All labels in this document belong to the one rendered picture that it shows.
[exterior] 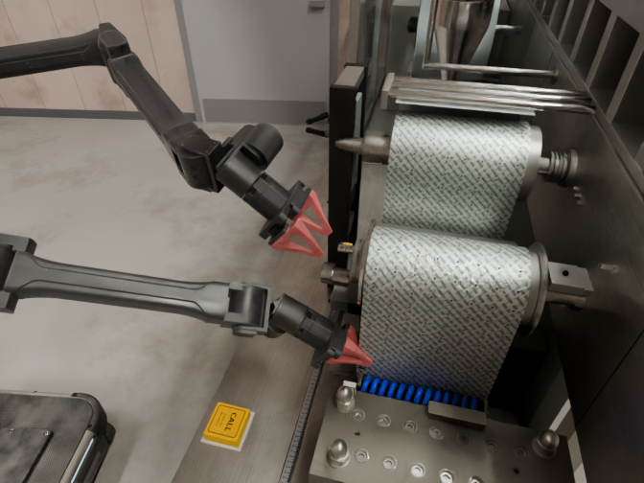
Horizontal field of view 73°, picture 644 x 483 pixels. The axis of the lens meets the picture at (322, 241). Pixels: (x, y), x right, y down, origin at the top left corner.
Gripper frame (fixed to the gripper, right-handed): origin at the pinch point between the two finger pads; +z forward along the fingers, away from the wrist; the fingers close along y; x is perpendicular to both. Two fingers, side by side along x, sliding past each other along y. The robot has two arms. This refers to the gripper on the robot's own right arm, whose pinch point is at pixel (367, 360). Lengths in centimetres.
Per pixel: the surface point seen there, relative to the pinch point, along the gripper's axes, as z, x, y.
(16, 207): -176, -225, -146
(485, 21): -8, 43, -74
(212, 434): -16.0, -26.1, 13.2
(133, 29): -203, -148, -304
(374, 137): -19.4, 22.6, -29.6
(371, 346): -1.9, 4.1, 0.3
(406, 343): 1.8, 9.2, 0.2
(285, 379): -6.8, -23.5, -3.0
